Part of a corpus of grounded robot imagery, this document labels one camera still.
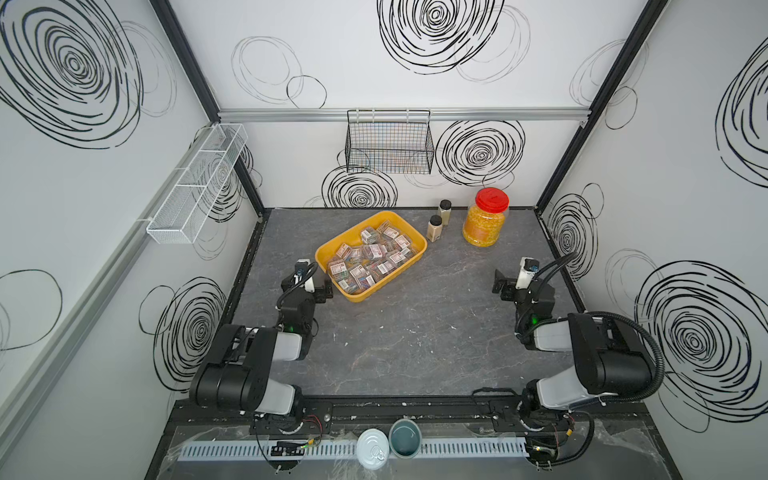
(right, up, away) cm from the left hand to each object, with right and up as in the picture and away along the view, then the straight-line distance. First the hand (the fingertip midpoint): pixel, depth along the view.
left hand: (309, 271), depth 89 cm
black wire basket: (+24, +51, +34) cm, 66 cm away
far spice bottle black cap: (+45, +21, +21) cm, 54 cm away
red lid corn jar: (+57, +15, +12) cm, 60 cm away
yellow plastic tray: (+15, +4, +11) cm, 19 cm away
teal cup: (+28, -38, -19) cm, 51 cm away
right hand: (+63, 0, +2) cm, 63 cm away
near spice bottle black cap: (+40, +14, +16) cm, 45 cm away
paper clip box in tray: (+17, +11, +16) cm, 26 cm away
